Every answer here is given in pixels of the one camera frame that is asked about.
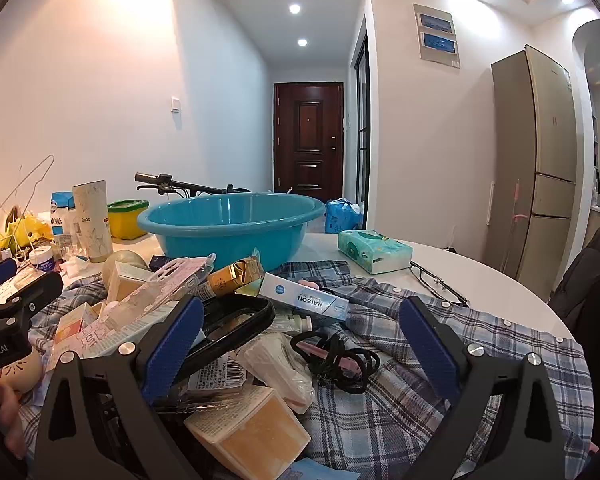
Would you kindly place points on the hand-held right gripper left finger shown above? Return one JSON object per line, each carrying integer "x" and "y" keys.
{"x": 172, "y": 350}

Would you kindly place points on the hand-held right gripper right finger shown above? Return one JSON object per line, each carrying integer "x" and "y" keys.
{"x": 430, "y": 350}

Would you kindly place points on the black phone case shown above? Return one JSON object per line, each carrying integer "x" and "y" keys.
{"x": 265, "y": 310}

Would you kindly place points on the tan soap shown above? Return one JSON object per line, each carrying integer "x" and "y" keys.
{"x": 260, "y": 440}

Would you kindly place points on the blue plastic basin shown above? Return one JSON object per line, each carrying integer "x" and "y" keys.
{"x": 230, "y": 230}

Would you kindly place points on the person's left hand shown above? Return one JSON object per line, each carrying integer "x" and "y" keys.
{"x": 10, "y": 420}

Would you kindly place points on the clear plastic box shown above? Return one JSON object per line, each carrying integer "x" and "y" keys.
{"x": 30, "y": 275}

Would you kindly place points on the bear print mat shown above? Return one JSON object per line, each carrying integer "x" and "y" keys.
{"x": 0, "y": 296}

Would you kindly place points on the peach cartoon face toy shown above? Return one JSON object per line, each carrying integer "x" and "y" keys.
{"x": 17, "y": 372}

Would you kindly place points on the white jar with blue label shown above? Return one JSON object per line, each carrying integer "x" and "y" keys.
{"x": 42, "y": 260}

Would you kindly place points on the clear round pastry packet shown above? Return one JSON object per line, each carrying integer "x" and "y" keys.
{"x": 215, "y": 375}

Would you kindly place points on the orange white carton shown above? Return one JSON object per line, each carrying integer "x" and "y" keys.
{"x": 72, "y": 327}

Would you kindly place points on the white crumpled tissue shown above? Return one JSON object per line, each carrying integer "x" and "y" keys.
{"x": 77, "y": 266}

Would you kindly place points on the yellow plastic bag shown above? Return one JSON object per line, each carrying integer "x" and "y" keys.
{"x": 27, "y": 227}

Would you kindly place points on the clear plastic packet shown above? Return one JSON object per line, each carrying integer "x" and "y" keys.
{"x": 66, "y": 246}

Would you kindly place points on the brown curved item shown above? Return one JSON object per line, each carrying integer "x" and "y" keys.
{"x": 15, "y": 213}

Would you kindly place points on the black eyeglasses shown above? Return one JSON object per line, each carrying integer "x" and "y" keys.
{"x": 437, "y": 282}

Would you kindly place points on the white plastic bag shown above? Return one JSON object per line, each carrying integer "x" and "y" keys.
{"x": 42, "y": 218}

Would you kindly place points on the blue plaid shirt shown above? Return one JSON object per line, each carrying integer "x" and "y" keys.
{"x": 505, "y": 350}

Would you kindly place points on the cream carton box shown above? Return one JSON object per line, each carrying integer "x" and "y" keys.
{"x": 130, "y": 280}

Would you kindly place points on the dark navy box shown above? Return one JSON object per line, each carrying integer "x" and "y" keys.
{"x": 158, "y": 262}

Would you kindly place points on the blue white sugar bag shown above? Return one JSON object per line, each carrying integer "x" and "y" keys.
{"x": 60, "y": 210}

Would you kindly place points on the gold yellow box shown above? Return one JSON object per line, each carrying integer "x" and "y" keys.
{"x": 235, "y": 275}

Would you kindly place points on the beige floral paper cup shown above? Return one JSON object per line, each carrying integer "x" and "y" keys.
{"x": 92, "y": 220}

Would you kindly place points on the olive round jar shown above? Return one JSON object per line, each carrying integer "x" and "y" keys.
{"x": 125, "y": 259}

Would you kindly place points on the white tissue packet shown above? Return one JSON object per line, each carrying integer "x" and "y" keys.
{"x": 275, "y": 365}

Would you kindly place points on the green tissue pack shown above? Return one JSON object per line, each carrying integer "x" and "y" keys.
{"x": 375, "y": 252}

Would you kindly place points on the pink hair clip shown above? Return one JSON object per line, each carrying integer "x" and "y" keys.
{"x": 312, "y": 348}

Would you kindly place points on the yellow tub with green lid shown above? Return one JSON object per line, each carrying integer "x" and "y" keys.
{"x": 125, "y": 222}

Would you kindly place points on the pale green tube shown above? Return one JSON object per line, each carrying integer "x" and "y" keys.
{"x": 295, "y": 321}

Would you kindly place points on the light blue cigarette box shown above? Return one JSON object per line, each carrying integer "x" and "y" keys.
{"x": 305, "y": 300}

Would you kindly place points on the blue plastic bag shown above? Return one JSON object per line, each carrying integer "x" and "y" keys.
{"x": 342, "y": 217}

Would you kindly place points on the light blue label packet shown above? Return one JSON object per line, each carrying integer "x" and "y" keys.
{"x": 310, "y": 471}

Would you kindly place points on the dark jacket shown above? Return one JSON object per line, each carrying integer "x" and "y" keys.
{"x": 590, "y": 280}

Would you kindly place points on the tan refrigerator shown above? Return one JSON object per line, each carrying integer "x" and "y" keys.
{"x": 530, "y": 160}

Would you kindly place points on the brown entrance door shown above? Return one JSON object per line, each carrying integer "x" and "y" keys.
{"x": 307, "y": 140}

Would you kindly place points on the black framed glass door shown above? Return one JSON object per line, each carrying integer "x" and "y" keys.
{"x": 365, "y": 85}

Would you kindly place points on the white wall bar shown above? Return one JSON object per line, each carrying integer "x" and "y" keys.
{"x": 490, "y": 202}

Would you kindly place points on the white wall switch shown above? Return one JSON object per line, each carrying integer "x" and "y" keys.
{"x": 175, "y": 104}

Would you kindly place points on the grey wall panel box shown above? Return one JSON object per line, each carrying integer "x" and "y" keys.
{"x": 435, "y": 35}

